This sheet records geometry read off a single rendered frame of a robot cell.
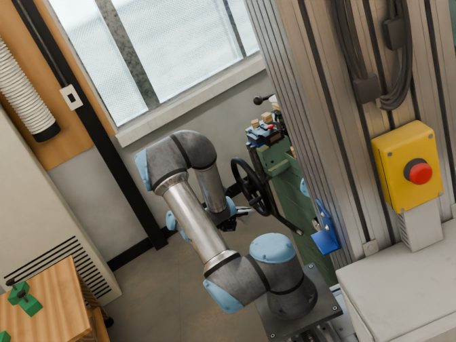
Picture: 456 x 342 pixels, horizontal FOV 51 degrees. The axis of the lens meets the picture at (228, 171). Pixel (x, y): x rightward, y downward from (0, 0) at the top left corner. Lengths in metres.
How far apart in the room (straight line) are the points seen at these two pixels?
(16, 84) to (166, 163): 1.51
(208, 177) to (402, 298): 0.85
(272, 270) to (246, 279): 0.07
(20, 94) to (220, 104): 1.27
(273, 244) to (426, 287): 0.55
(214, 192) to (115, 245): 1.85
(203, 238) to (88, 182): 1.89
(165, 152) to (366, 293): 0.75
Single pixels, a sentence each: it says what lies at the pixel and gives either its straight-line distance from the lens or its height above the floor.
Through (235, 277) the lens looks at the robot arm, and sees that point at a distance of 1.31.
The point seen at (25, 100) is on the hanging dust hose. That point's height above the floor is 1.32.
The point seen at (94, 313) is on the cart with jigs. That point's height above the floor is 0.18.
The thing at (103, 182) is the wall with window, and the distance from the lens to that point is 3.18.
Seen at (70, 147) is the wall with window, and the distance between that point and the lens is 3.06.
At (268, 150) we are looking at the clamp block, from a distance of 1.96.
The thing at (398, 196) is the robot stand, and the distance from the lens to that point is 0.84.
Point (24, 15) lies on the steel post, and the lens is 2.84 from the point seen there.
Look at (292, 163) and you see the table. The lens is 1.99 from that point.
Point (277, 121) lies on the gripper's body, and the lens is 1.73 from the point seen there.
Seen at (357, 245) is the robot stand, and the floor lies 1.26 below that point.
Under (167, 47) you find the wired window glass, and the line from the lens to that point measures 3.17.
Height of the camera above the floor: 1.89
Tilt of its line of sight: 29 degrees down
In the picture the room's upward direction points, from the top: 23 degrees counter-clockwise
